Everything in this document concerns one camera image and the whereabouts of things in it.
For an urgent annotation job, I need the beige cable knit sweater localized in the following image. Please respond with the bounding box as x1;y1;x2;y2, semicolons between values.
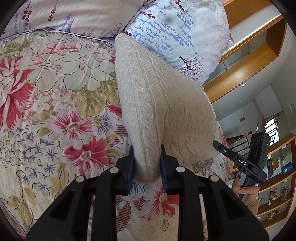
115;34;221;183

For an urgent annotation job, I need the person's right hand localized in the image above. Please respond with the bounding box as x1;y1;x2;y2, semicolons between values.
231;176;259;206

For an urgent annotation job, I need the blue box on shelf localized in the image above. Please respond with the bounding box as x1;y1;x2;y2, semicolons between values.
281;162;292;175

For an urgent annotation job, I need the wooden display shelf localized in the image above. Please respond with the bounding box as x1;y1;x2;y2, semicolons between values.
256;133;295;228

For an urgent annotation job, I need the floral quilt bedspread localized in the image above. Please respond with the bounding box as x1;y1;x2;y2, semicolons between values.
1;30;233;240

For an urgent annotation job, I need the blue lavender print pillow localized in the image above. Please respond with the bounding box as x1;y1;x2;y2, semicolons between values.
124;1;233;86

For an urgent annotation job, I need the pink pillow with green clover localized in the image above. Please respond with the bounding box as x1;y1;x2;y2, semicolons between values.
1;0;145;39

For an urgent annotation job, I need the wooden headboard frame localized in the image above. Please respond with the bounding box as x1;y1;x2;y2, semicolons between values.
204;1;287;103

